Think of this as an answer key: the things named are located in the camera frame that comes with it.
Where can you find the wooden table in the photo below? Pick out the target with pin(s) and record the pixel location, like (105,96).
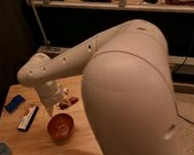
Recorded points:
(37,141)

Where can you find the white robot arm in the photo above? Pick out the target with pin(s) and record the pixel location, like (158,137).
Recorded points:
(127,89)

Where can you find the orange bowl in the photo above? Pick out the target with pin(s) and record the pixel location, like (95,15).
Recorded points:
(60,126)

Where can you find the brown wrapped snack bar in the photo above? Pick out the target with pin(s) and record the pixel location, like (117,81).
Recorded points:
(66,103)

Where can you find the metal pole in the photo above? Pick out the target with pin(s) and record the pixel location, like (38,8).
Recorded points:
(46,40)

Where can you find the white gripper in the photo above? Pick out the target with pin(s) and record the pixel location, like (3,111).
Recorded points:
(51,93)

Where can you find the black and white box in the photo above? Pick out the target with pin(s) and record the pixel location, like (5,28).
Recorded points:
(28,118)

